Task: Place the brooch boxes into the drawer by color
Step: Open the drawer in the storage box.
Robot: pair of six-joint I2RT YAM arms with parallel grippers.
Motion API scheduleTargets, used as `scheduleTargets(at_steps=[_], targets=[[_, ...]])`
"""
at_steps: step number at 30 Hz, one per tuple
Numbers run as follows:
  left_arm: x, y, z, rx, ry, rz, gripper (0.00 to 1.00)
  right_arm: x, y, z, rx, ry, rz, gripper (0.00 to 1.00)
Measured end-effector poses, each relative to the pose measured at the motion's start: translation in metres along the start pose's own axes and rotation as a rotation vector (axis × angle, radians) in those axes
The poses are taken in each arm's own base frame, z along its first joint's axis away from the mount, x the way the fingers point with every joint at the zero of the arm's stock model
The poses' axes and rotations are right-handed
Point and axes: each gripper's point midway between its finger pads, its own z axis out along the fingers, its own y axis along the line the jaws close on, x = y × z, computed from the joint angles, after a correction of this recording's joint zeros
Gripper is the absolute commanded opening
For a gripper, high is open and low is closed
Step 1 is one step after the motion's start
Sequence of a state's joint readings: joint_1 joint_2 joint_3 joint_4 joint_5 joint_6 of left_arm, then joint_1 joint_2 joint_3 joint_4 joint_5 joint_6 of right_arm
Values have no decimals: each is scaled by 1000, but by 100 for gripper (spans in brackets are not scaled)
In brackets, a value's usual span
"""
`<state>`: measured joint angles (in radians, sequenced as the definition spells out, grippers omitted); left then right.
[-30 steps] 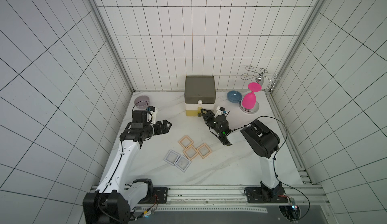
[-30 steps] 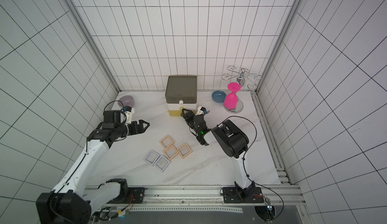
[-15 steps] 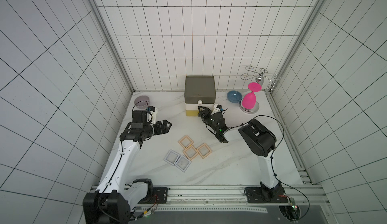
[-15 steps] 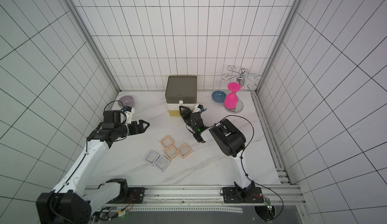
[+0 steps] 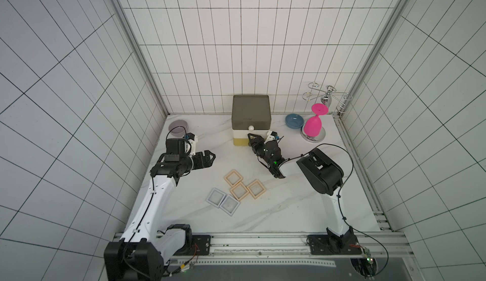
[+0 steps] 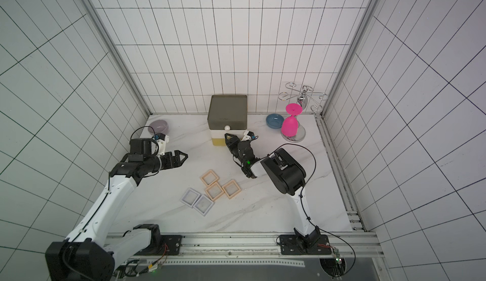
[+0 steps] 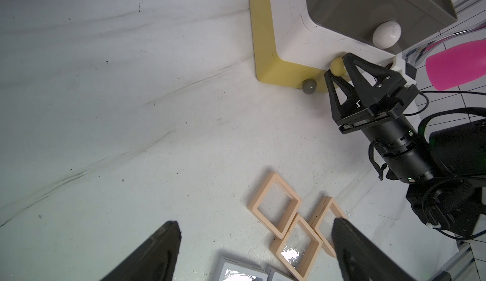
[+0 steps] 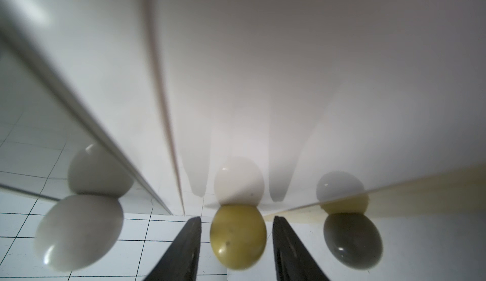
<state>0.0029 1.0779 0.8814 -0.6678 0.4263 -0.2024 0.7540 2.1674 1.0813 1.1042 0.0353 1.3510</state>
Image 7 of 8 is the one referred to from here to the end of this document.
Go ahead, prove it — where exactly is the pink plastic goblet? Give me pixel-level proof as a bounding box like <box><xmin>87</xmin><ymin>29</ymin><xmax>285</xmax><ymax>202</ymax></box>
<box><xmin>425</xmin><ymin>39</ymin><xmax>485</xmax><ymax>91</ymax></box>

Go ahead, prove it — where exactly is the chrome glass rack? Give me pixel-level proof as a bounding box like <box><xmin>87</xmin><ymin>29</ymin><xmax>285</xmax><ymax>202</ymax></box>
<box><xmin>402</xmin><ymin>0</ymin><xmax>485</xmax><ymax>68</ymax></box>

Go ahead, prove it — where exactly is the peach brooch box top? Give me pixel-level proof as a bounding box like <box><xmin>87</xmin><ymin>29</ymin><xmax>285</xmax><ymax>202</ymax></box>
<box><xmin>247</xmin><ymin>172</ymin><xmax>302</xmax><ymax>239</ymax></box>

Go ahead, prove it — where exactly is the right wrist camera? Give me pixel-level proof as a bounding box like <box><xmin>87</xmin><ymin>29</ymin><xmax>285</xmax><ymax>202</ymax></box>
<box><xmin>388</xmin><ymin>54</ymin><xmax>417</xmax><ymax>88</ymax></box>

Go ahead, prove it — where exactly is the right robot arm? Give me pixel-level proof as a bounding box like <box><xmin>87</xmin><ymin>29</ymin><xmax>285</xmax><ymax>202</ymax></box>
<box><xmin>324</xmin><ymin>53</ymin><xmax>485</xmax><ymax>241</ymax></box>

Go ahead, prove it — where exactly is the white brooch box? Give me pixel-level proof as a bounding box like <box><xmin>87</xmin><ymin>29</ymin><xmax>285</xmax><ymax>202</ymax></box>
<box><xmin>266</xmin><ymin>266</ymin><xmax>295</xmax><ymax>281</ymax></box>
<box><xmin>214</xmin><ymin>257</ymin><xmax>268</xmax><ymax>281</ymax></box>

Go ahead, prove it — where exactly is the white brooch box left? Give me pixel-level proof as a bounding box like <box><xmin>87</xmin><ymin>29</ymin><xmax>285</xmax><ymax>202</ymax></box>
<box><xmin>214</xmin><ymin>257</ymin><xmax>268</xmax><ymax>281</ymax></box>

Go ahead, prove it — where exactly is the white brooch box right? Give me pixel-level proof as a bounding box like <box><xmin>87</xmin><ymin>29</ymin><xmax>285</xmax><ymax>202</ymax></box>
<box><xmin>266</xmin><ymin>266</ymin><xmax>295</xmax><ymax>281</ymax></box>

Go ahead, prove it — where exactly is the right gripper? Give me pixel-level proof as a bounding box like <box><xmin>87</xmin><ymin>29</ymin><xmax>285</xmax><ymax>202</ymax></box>
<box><xmin>324</xmin><ymin>53</ymin><xmax>419</xmax><ymax>134</ymax></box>

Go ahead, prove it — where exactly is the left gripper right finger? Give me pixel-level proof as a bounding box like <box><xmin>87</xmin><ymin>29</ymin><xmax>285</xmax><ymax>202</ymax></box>
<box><xmin>332</xmin><ymin>218</ymin><xmax>413</xmax><ymax>281</ymax></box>

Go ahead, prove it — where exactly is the three-tier drawer cabinet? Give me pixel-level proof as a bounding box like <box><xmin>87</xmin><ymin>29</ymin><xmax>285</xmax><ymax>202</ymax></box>
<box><xmin>249</xmin><ymin>0</ymin><xmax>457</xmax><ymax>92</ymax></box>

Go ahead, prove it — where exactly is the peach brooch box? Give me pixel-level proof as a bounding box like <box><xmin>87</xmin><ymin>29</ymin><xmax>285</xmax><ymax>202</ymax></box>
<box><xmin>270</xmin><ymin>214</ymin><xmax>323</xmax><ymax>280</ymax></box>
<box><xmin>310</xmin><ymin>196</ymin><xmax>348</xmax><ymax>258</ymax></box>
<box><xmin>247</xmin><ymin>172</ymin><xmax>302</xmax><ymax>239</ymax></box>

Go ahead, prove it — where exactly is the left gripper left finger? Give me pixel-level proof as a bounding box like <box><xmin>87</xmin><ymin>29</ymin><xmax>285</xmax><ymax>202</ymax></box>
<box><xmin>103</xmin><ymin>221</ymin><xmax>182</xmax><ymax>281</ymax></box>

